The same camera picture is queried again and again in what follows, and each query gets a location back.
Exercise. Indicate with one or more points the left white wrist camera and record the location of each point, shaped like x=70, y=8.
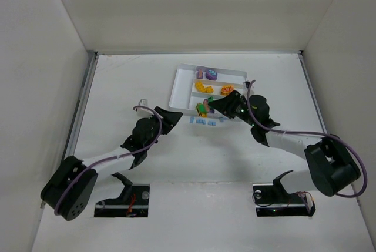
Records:
x=142, y=111

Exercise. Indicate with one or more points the white divided sorting tray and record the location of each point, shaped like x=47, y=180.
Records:
x=184, y=96

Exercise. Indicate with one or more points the yellow long lego brick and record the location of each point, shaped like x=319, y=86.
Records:
x=200, y=87

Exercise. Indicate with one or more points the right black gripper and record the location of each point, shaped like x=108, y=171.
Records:
x=232, y=105

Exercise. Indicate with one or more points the yellow orange patterned lego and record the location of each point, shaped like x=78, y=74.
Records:
x=226, y=90

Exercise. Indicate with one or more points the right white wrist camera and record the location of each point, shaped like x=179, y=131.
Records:
x=246, y=85

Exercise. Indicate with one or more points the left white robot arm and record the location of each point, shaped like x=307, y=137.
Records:
x=71, y=187

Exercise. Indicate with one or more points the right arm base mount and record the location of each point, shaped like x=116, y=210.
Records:
x=272, y=200

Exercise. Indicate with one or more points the purple butterfly wing lego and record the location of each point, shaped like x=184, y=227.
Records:
x=199, y=73

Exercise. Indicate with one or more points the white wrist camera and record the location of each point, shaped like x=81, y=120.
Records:
x=142, y=111
x=246, y=85

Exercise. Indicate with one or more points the green purple yellow lego cluster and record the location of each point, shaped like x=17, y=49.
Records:
x=203, y=109

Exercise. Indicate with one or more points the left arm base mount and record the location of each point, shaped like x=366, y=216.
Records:
x=131, y=202

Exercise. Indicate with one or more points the purple round lego piece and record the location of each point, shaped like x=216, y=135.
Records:
x=211, y=74

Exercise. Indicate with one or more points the small yellow lego piece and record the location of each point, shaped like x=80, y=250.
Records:
x=209, y=89

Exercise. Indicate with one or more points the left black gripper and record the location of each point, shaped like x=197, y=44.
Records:
x=163, y=118

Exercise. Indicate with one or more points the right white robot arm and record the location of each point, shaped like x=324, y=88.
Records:
x=332, y=163

